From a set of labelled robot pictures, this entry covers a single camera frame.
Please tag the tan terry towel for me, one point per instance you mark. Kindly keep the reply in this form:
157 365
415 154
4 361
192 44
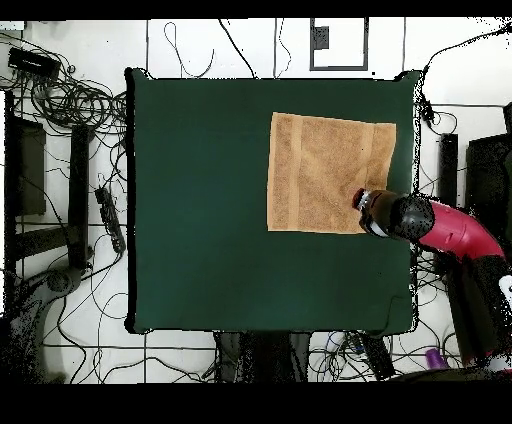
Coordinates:
316 172

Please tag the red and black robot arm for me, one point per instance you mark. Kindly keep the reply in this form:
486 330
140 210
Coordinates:
452 232

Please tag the dark flat panel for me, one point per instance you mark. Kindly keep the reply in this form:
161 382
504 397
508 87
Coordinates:
32 168

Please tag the black upright bar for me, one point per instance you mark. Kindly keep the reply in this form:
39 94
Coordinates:
448 168

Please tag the dark monitor panel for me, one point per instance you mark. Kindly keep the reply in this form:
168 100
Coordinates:
488 180

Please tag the black keyboard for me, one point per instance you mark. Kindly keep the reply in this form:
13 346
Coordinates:
376 356

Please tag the dark green tablecloth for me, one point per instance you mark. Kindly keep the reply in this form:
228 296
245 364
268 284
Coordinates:
200 240

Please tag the small purple object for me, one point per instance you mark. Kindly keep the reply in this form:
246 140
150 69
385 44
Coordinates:
434 358

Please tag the black power strip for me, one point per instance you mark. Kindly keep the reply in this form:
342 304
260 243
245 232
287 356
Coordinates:
110 218

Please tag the gray tripod base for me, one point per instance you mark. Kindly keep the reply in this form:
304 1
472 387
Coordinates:
60 282

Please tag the gray square frame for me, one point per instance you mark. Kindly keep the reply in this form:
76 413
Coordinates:
320 38

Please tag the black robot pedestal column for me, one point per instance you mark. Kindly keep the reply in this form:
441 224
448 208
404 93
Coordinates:
264 356

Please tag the black stand frame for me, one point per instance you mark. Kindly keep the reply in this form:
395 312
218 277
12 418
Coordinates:
78 192

